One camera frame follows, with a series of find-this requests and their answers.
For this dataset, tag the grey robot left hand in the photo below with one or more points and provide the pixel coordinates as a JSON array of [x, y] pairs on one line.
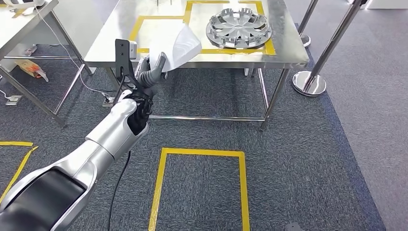
[[161, 63]]

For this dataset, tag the white curved plastic part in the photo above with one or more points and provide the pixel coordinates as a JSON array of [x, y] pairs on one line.
[[178, 47]]

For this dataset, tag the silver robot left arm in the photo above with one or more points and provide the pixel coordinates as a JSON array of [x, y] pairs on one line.
[[105, 140]]

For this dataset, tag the yellow tape on workbench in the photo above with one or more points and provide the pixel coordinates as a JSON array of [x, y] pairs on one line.
[[137, 28]]

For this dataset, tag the stainless steel workbench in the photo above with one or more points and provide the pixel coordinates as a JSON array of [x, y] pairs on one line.
[[111, 41]]

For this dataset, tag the steel floor socket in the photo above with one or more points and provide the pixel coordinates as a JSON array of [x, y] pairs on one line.
[[108, 101], [14, 100]]

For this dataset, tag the grey wheel hubcap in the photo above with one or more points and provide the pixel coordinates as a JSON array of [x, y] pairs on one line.
[[239, 28]]

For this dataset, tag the white cabinet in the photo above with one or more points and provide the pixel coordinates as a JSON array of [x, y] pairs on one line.
[[83, 22]]

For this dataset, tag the orange cardboard package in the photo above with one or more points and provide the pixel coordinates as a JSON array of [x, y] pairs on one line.
[[30, 68]]

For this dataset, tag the steel-legged side table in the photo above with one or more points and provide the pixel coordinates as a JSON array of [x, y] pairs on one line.
[[19, 28]]

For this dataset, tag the white VR headset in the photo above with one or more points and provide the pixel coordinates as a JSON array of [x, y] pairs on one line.
[[22, 2]]

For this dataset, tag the yellow floor tape strip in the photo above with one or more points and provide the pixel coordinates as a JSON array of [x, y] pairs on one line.
[[17, 169]]

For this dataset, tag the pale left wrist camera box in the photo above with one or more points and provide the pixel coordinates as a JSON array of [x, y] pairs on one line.
[[126, 54]]

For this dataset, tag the chrome stanchion post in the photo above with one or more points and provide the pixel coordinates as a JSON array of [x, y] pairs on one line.
[[309, 83], [307, 22]]

